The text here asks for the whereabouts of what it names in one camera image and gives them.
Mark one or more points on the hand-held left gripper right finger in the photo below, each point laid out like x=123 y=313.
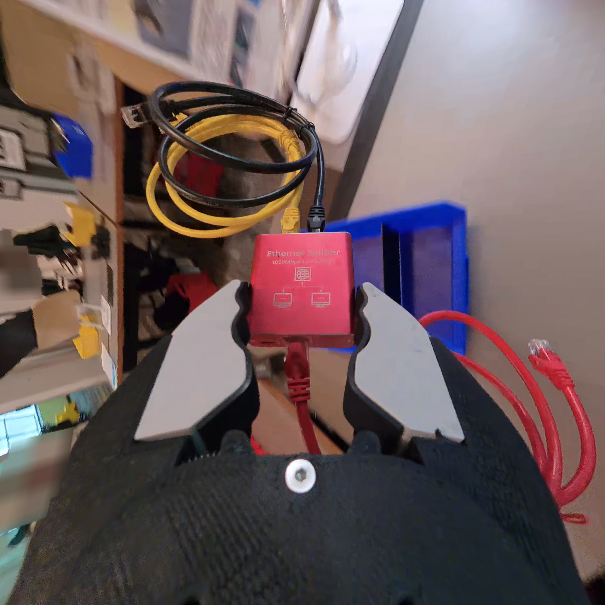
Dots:
x=406 y=368

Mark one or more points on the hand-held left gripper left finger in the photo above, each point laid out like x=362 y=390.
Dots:
x=198 y=368

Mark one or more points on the blue plastic bin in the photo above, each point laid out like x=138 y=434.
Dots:
x=425 y=264

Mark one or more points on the red ethernet splitter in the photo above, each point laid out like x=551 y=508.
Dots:
x=302 y=283

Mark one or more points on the cluttered storage rack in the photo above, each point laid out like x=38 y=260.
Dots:
x=42 y=212

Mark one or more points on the red twist tie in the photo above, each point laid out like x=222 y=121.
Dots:
x=574 y=518

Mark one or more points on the small blue bin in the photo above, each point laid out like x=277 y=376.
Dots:
x=73 y=146

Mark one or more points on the dark grey strip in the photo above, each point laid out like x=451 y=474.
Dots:
x=378 y=108

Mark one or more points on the white rounded panel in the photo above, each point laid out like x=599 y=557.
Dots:
x=340 y=71

